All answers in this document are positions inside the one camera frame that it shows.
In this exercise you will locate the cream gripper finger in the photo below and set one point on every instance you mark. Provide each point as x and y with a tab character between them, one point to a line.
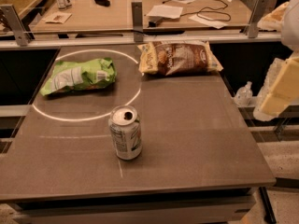
279	90
273	20

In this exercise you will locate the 7up soda can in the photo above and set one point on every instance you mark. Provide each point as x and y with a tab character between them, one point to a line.
125	128

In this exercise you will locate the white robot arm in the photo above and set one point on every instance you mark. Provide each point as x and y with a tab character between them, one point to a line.
290	28

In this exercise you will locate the brown snack bag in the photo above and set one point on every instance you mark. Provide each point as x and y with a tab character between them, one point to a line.
173	58

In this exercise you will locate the green rice chip bag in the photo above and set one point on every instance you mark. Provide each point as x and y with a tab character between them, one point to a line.
74	76

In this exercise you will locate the clear sanitizer bottle left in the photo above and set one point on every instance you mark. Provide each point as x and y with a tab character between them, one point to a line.
243	95

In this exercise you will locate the white paper sheet right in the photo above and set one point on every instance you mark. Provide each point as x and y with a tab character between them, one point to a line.
207	21

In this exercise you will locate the white paper sheet centre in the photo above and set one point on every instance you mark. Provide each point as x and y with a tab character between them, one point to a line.
165	11

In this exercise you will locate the black computer mouse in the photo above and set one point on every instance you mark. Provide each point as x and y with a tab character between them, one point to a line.
103	3

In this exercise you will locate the back wooden desk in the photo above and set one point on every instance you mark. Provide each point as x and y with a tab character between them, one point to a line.
88	16

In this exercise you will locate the small paper card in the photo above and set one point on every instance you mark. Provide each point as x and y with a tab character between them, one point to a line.
57	17

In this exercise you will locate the right metal bracket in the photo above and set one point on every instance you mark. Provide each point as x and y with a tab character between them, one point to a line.
252	30

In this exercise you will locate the metal bracket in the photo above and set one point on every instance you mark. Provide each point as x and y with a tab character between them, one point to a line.
21	36
137	17
252	30

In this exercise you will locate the middle metal bracket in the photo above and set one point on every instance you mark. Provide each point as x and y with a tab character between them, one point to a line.
137	17

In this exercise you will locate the left metal bracket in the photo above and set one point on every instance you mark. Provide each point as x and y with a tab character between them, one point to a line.
21	36

